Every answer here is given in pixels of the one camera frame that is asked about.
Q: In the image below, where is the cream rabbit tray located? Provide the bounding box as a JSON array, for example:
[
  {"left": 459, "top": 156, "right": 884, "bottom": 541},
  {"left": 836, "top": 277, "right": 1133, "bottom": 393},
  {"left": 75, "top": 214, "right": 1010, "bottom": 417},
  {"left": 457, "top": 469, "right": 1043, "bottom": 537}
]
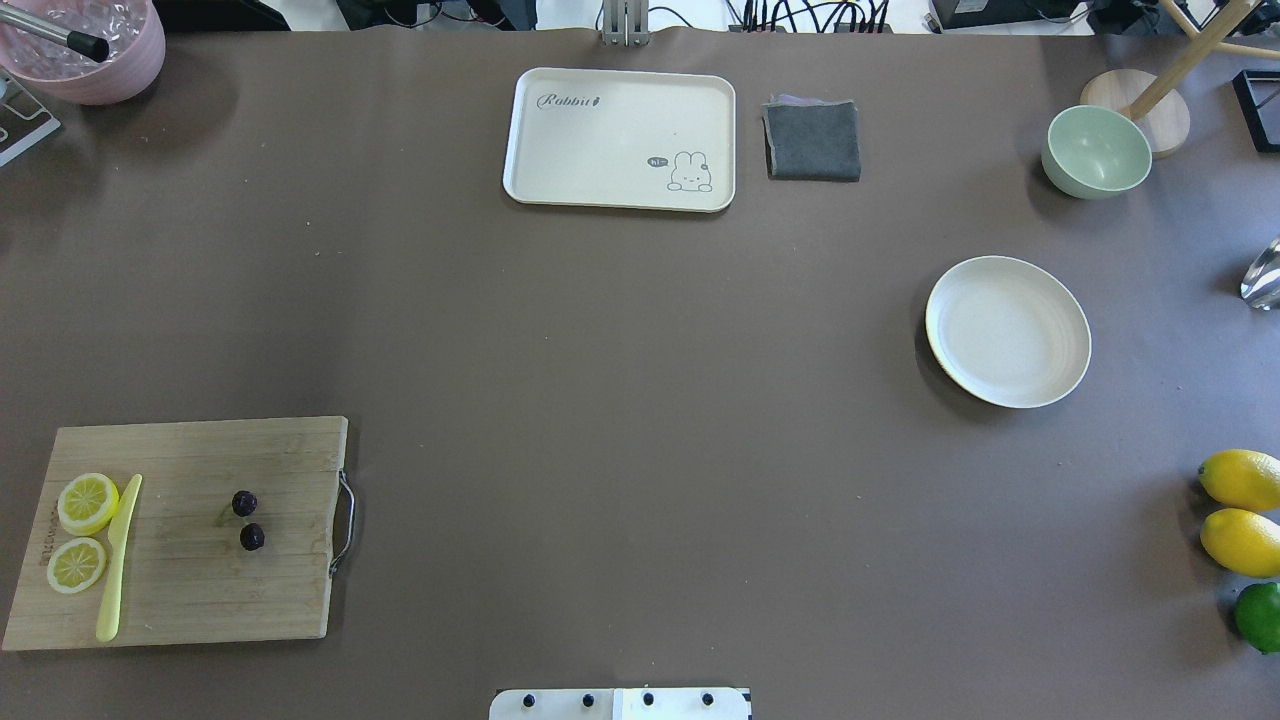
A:
[{"left": 503, "top": 67, "right": 737, "bottom": 213}]

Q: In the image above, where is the black tray corner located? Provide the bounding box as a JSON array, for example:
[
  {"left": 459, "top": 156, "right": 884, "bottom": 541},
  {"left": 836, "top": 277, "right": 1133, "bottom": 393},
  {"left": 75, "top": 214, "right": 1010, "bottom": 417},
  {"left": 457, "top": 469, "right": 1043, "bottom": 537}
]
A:
[{"left": 1231, "top": 69, "right": 1279, "bottom": 154}]

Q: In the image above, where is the grey folded cloth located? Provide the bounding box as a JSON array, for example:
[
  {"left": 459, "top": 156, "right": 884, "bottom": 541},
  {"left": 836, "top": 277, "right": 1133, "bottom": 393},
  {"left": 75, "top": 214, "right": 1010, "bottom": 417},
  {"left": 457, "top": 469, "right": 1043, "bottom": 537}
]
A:
[{"left": 762, "top": 94, "right": 861, "bottom": 182}]

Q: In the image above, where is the cream round plate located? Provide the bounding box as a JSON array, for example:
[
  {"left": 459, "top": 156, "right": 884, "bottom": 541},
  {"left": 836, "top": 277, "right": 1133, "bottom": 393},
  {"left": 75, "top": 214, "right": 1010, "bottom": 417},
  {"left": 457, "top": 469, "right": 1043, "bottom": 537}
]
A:
[{"left": 924, "top": 255, "right": 1092, "bottom": 409}]

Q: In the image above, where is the wooden cutting board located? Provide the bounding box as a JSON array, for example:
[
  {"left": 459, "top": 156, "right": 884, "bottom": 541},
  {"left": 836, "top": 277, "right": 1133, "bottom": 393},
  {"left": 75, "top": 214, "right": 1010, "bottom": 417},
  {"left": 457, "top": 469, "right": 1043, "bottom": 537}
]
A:
[{"left": 3, "top": 416, "right": 348, "bottom": 651}]

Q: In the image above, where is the green bowl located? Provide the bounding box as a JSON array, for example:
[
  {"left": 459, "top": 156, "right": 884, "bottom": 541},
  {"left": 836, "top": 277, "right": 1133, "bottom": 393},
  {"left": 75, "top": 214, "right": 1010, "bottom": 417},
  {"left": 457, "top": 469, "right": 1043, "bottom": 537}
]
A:
[{"left": 1041, "top": 105, "right": 1153, "bottom": 200}]

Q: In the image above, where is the upper lemon slice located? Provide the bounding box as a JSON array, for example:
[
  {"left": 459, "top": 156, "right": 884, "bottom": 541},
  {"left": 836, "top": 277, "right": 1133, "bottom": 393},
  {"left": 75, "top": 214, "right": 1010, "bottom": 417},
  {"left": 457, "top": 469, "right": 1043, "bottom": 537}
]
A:
[{"left": 56, "top": 473, "right": 120, "bottom": 537}]

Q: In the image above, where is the lemon slice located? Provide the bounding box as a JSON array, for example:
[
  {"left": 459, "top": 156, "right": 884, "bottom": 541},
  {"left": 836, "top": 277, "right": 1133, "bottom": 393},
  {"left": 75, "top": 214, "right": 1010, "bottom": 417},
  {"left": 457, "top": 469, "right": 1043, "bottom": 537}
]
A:
[
  {"left": 46, "top": 537, "right": 108, "bottom": 594},
  {"left": 56, "top": 473, "right": 120, "bottom": 537}
]

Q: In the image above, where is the wooden cup stand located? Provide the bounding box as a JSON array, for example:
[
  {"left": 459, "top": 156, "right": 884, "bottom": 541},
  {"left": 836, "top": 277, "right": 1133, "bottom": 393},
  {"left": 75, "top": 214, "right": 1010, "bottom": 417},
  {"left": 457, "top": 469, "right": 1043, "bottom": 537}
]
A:
[{"left": 1080, "top": 1, "right": 1277, "bottom": 159}]

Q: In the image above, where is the yellow plastic knife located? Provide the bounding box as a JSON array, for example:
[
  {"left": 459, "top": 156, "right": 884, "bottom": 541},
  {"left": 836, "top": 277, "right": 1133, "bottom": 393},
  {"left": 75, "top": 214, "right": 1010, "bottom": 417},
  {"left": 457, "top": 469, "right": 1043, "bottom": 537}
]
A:
[{"left": 95, "top": 473, "right": 145, "bottom": 643}]

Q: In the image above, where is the lower lemon slice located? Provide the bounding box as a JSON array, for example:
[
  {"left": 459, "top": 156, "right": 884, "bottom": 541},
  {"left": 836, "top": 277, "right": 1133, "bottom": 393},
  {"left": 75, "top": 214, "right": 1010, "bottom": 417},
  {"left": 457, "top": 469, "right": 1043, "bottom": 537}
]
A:
[{"left": 46, "top": 537, "right": 108, "bottom": 594}]

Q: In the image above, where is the pink ice bowl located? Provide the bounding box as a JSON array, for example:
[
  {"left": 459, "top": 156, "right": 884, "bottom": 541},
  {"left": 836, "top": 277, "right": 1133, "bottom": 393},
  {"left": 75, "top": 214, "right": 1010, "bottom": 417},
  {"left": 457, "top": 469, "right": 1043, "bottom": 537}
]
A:
[{"left": 1, "top": 1, "right": 166, "bottom": 105}]

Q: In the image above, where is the upper whole lemon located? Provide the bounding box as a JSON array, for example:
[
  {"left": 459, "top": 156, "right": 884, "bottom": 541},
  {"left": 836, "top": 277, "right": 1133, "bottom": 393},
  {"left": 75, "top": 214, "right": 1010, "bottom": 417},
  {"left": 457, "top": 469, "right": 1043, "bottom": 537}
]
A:
[{"left": 1197, "top": 448, "right": 1279, "bottom": 512}]

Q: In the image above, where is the whole lemon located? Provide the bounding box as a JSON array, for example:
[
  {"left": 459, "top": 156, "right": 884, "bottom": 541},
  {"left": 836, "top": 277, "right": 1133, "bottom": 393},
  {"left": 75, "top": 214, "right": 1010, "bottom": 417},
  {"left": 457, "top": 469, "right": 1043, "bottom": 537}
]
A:
[
  {"left": 1197, "top": 448, "right": 1279, "bottom": 512},
  {"left": 1199, "top": 509, "right": 1279, "bottom": 578}
]

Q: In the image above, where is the metal scoop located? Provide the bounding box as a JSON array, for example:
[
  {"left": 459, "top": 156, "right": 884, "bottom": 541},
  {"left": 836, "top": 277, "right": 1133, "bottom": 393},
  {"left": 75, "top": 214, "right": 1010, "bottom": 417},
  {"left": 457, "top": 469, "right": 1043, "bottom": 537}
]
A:
[{"left": 1239, "top": 236, "right": 1280, "bottom": 311}]

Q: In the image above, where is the black tool in bowl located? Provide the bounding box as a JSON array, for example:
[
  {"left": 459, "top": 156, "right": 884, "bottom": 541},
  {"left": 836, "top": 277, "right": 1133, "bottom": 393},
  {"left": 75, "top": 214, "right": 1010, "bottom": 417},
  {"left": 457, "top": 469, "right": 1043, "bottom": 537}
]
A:
[{"left": 1, "top": 3, "right": 110, "bottom": 63}]

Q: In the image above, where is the lower whole lemon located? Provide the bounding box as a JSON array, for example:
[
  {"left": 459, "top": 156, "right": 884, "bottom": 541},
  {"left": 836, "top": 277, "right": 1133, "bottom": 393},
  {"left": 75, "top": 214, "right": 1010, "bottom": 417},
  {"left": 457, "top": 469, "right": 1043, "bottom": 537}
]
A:
[{"left": 1199, "top": 509, "right": 1279, "bottom": 578}]

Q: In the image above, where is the green lime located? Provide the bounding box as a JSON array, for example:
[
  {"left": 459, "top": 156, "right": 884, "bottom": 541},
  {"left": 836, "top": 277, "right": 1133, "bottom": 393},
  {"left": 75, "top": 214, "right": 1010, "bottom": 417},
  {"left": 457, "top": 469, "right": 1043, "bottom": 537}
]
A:
[{"left": 1233, "top": 582, "right": 1279, "bottom": 653}]

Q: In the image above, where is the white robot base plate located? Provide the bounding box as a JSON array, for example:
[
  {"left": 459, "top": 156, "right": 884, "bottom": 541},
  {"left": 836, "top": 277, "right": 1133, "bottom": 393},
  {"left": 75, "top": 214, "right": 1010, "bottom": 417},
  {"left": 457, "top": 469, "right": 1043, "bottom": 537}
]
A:
[{"left": 488, "top": 685, "right": 753, "bottom": 719}]

